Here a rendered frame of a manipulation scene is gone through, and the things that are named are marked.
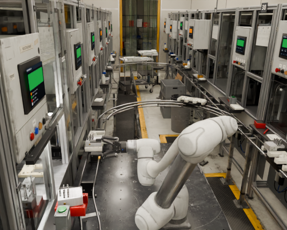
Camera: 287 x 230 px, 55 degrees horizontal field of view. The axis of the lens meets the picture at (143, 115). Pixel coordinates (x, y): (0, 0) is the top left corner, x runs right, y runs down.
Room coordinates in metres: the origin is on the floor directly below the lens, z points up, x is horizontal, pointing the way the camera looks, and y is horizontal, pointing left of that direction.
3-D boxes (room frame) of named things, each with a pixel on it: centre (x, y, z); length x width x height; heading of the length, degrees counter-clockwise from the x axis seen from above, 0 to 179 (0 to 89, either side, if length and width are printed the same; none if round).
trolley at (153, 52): (8.49, -0.13, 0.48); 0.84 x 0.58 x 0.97; 12
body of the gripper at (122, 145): (1.57, 0.15, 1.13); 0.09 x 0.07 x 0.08; 94
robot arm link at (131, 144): (1.57, 0.07, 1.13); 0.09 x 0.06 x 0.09; 4
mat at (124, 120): (6.24, 0.34, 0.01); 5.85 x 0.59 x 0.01; 4
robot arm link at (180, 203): (1.43, -0.20, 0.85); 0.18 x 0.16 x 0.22; 136
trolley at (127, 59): (7.19, 0.20, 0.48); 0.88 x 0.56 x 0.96; 112
